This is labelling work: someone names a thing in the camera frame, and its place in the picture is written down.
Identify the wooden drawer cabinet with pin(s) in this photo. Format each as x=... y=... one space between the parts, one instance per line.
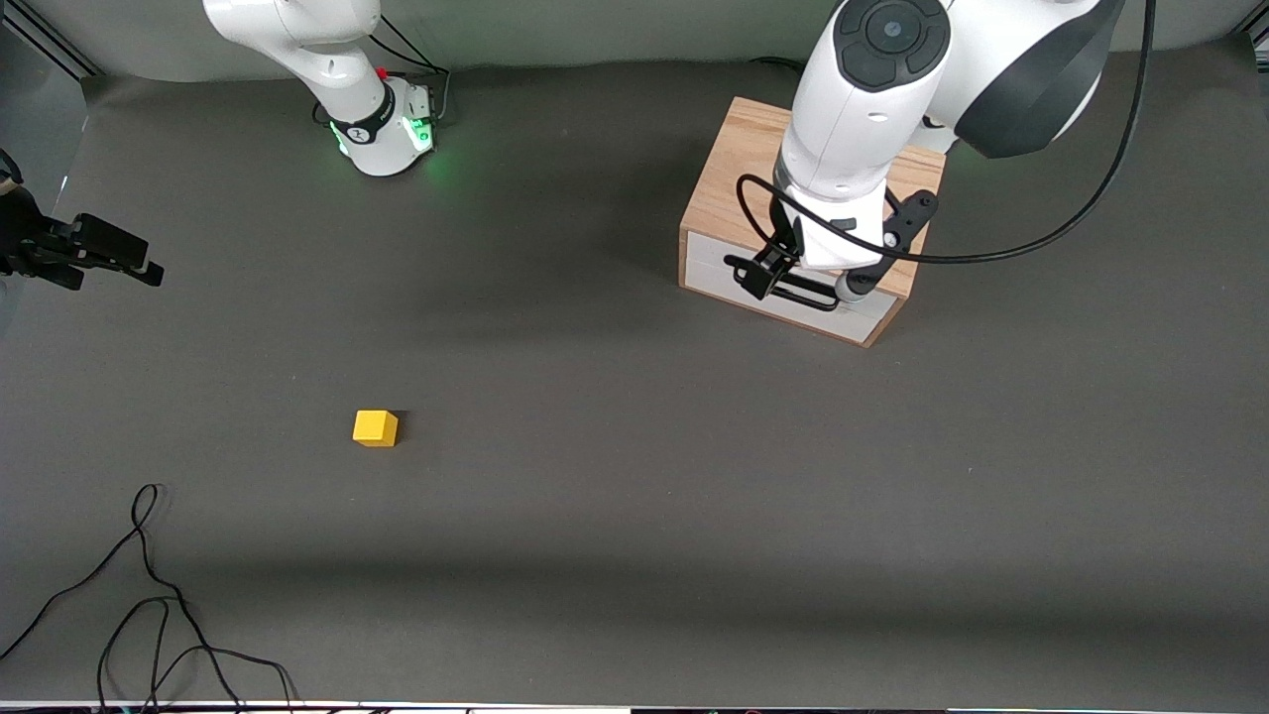
x=734 y=178

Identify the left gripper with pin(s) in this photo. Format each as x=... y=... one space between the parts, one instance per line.
x=778 y=222

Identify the yellow cube block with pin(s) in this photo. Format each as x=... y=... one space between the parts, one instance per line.
x=375 y=428

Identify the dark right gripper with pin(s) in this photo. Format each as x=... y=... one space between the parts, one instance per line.
x=27 y=241

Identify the aluminium frame rail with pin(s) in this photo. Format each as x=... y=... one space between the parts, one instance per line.
x=1259 y=30
x=59 y=50

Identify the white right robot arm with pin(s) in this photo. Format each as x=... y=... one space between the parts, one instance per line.
x=327 y=59

